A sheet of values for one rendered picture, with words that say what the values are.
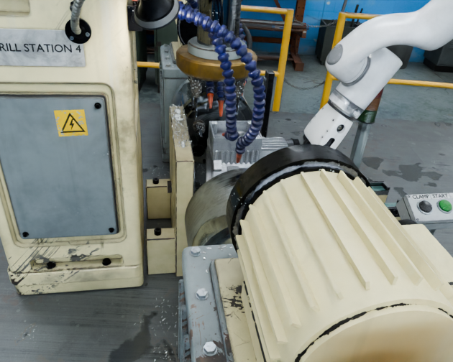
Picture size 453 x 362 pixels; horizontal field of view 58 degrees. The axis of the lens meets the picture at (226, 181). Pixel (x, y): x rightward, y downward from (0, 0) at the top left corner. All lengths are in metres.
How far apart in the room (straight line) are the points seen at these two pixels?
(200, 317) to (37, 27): 0.52
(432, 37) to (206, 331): 0.70
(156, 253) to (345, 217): 0.71
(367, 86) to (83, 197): 0.65
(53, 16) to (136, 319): 0.65
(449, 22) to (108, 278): 0.91
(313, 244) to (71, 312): 0.77
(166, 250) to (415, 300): 0.77
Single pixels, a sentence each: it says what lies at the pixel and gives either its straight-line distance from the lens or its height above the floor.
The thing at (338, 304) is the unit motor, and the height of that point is 1.34.
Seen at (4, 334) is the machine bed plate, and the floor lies 0.80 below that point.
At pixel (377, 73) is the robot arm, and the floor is 1.32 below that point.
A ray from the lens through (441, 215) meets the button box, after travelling 1.05.
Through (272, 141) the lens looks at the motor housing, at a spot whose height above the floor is 1.11.
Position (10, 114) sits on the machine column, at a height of 1.27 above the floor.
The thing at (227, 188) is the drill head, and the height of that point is 1.15.
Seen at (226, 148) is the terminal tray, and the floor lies 1.12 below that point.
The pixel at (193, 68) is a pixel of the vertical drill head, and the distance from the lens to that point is 0.89.
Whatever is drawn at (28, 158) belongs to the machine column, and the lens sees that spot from 0.86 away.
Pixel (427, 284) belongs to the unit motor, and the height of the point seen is 1.35.
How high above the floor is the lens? 1.59
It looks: 33 degrees down
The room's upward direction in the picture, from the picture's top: 4 degrees clockwise
